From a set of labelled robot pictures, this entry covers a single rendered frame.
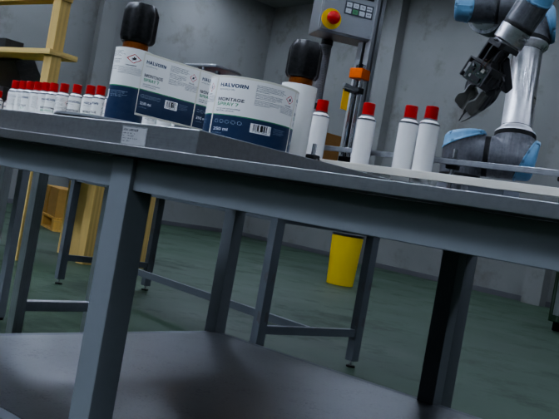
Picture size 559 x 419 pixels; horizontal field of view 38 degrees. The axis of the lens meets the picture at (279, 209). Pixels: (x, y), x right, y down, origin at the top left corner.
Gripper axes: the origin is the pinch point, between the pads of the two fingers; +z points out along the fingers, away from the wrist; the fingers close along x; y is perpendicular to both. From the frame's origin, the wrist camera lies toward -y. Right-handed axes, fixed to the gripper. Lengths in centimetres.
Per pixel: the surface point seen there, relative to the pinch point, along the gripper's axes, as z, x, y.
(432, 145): 10.1, -1.9, 2.0
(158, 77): 27, -41, 58
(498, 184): 7.6, 20.3, 3.9
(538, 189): 3.2, 28.9, 3.5
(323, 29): 2, -54, 2
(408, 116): 7.7, -12.5, 2.1
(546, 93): 6, -473, -946
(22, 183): 146, -197, -25
